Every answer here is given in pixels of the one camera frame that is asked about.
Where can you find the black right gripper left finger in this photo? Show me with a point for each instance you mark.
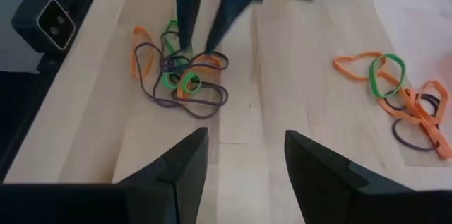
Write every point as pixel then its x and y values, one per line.
pixel 187 174

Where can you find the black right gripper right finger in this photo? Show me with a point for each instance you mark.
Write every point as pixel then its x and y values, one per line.
pixel 318 174

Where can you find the green rubber band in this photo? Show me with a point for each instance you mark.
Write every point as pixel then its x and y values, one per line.
pixel 198 83
pixel 165 83
pixel 372 75
pixel 172 24

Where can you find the dark purple rubber band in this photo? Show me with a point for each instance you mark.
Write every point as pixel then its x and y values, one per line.
pixel 397 135
pixel 203 116
pixel 224 62
pixel 222 93

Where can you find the black table-level camera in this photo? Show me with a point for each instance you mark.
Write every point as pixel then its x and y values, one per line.
pixel 39 15

